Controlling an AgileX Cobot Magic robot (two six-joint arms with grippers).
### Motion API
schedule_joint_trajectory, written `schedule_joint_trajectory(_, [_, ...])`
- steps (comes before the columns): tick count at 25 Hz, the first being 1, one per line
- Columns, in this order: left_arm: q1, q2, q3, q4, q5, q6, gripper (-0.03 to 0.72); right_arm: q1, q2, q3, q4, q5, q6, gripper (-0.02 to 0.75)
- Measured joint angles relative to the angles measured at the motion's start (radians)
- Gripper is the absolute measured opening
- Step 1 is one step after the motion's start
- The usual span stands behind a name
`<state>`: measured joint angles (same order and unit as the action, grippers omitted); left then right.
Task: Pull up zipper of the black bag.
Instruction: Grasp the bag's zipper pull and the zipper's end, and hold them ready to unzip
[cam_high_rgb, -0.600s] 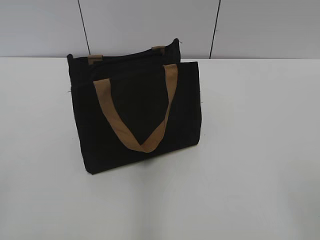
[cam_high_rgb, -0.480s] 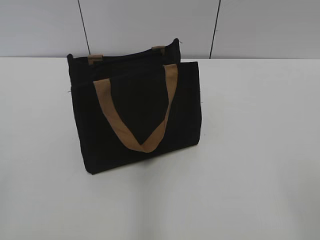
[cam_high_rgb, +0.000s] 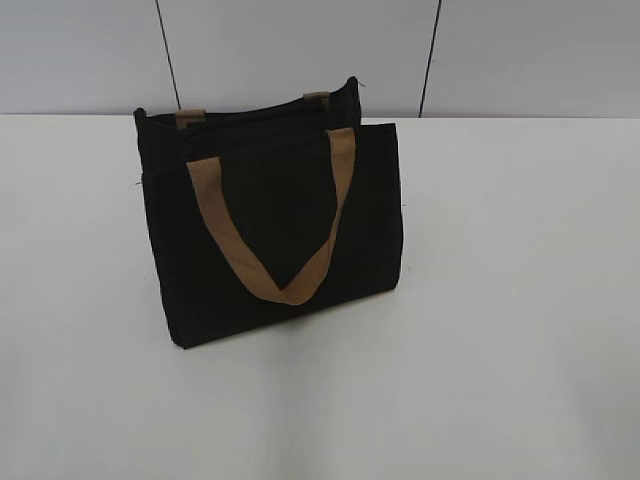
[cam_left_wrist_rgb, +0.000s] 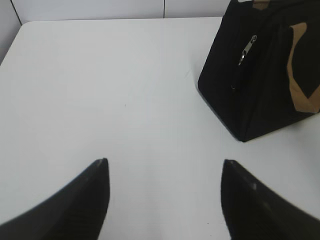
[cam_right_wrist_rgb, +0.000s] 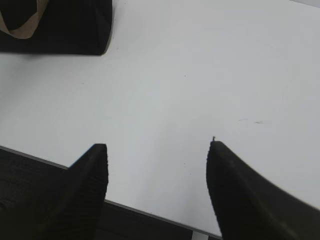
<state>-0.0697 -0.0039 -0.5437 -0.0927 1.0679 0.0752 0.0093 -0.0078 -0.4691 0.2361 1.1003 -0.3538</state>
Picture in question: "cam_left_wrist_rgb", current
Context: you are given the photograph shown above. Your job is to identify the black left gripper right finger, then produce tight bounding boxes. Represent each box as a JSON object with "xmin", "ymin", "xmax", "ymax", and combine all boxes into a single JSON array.
[{"xmin": 220, "ymin": 159, "xmax": 320, "ymax": 240}]

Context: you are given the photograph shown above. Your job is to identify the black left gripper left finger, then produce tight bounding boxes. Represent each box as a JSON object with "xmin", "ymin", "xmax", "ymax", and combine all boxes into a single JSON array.
[{"xmin": 0, "ymin": 158, "xmax": 110, "ymax": 240}]

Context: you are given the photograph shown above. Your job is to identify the black tote bag tan handles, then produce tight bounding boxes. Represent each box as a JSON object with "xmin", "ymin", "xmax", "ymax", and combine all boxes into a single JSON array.
[{"xmin": 197, "ymin": 0, "xmax": 320, "ymax": 142}]

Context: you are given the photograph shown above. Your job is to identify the silver zipper pull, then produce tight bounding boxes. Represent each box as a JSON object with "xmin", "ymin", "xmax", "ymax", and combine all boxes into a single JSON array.
[{"xmin": 238, "ymin": 35, "xmax": 257, "ymax": 66}]

